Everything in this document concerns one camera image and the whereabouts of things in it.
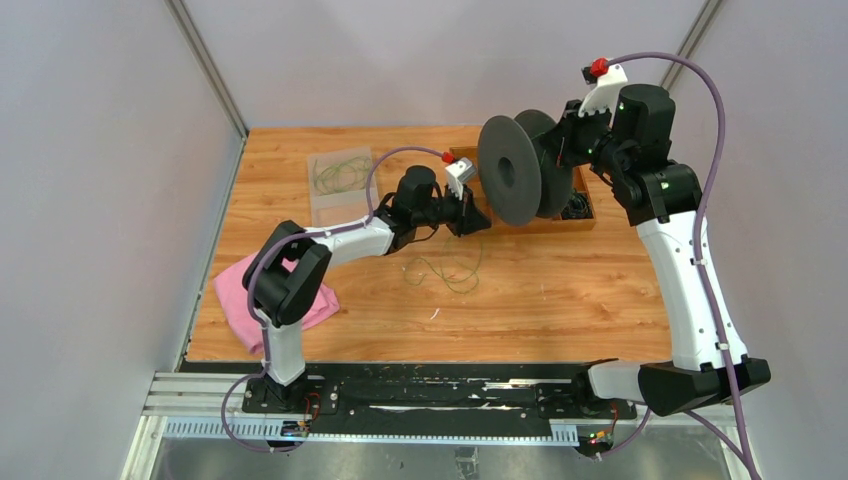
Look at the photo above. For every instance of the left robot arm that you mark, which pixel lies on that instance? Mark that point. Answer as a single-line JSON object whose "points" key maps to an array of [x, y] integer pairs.
{"points": [[285, 277]]}

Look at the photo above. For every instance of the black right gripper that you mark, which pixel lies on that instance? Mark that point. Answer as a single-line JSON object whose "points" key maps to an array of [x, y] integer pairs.
{"points": [[558, 139]]}

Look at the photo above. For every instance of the clear plastic box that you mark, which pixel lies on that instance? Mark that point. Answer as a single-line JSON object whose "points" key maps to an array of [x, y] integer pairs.
{"points": [[337, 186]]}

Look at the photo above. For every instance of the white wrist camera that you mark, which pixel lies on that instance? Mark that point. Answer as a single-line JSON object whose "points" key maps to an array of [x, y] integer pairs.
{"points": [[605, 83], [459, 171]]}

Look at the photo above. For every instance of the green blue rolled tie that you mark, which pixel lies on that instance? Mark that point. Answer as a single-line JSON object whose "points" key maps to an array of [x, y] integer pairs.
{"points": [[577, 208]]}

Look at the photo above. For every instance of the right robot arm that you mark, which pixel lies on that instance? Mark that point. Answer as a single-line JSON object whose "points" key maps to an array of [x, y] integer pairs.
{"points": [[628, 145]]}

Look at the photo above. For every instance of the aluminium frame post left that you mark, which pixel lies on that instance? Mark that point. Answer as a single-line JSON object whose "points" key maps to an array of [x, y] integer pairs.
{"points": [[195, 41]]}

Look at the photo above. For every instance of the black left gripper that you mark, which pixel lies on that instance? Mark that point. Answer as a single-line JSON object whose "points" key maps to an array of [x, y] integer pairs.
{"points": [[468, 218]]}

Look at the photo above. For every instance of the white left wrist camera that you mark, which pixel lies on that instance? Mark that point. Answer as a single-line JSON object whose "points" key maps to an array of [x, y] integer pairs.
{"points": [[459, 171]]}

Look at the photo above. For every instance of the aluminium frame post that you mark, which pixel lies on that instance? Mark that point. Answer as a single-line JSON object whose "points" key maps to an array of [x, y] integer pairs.
{"points": [[195, 41], [682, 58]]}

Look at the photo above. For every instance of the wooden compartment tray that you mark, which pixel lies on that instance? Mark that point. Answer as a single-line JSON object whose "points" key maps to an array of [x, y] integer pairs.
{"points": [[537, 225]]}

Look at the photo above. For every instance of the aluminium frame post right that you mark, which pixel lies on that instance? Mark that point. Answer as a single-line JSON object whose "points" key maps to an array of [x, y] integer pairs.
{"points": [[682, 58]]}

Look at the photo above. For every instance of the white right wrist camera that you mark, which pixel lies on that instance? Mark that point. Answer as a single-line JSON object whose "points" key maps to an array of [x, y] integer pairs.
{"points": [[605, 83]]}

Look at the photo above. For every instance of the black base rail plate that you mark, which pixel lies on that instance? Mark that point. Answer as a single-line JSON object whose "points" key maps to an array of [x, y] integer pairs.
{"points": [[441, 403]]}

